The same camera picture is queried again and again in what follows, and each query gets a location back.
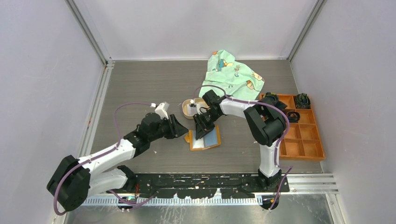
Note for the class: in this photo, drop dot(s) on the green cartoon cloth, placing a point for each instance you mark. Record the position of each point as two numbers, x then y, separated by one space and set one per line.
238 80

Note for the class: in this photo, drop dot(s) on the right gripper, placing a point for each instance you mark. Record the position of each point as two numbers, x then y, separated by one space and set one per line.
202 128

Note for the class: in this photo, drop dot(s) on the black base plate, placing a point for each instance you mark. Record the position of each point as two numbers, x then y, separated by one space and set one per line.
197 186

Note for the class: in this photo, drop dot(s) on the orange leather card holder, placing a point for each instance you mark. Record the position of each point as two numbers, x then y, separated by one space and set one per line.
210 140

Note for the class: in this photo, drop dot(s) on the beige oval tray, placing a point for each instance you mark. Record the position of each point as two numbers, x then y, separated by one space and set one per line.
201 107

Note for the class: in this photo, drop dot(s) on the dark bundle in corner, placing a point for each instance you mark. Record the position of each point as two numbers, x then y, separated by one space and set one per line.
302 101

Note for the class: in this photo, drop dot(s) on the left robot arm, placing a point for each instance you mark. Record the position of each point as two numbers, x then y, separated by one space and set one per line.
76 179

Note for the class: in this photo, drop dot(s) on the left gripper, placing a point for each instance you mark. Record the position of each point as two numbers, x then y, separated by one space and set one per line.
176 129

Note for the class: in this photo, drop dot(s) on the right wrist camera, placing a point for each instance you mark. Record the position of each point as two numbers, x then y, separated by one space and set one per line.
192 108

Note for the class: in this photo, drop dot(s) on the orange compartment organizer box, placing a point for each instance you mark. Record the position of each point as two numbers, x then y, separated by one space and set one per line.
302 142

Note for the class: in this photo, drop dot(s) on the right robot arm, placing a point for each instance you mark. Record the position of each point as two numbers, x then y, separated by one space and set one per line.
267 125

